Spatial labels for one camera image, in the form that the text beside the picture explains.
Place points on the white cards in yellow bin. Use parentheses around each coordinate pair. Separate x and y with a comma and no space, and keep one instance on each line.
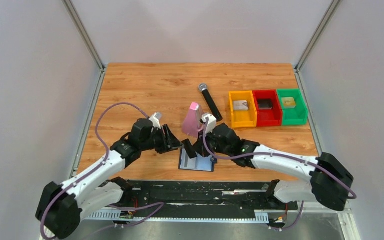
(240,105)

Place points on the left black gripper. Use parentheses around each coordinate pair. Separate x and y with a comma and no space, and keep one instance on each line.
(173,142)

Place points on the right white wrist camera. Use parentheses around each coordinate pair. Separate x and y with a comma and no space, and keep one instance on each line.
(209,122)

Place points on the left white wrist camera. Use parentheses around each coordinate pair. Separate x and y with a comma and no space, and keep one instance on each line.
(155,119)

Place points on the red plastic bin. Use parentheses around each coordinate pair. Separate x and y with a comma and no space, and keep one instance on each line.
(268,118)

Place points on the green plastic bin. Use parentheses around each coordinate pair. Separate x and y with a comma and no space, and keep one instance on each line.
(293,115)

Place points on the gold cards in green bin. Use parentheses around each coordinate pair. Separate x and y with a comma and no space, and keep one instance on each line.
(288,102)

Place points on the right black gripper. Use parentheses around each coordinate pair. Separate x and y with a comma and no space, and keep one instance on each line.
(200,148)

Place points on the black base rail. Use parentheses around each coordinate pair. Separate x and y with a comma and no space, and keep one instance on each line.
(204,199)

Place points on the pink metronome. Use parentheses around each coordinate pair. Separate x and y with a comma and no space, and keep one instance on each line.
(192,123)

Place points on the black microphone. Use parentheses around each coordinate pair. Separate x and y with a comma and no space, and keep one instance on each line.
(203,88)

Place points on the yellow plastic bin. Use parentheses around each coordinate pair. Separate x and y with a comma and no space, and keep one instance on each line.
(245,119)

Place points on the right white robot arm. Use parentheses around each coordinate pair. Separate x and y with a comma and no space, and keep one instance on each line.
(321,178)

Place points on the blue leather card holder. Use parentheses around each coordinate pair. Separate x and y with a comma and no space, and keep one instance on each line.
(199,163)

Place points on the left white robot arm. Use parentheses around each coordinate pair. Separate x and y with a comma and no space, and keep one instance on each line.
(62,206)

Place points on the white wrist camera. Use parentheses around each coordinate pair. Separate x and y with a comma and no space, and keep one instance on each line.
(209,122)
(155,119)

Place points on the black cards in red bin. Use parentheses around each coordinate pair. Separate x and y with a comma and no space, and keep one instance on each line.
(264,104)

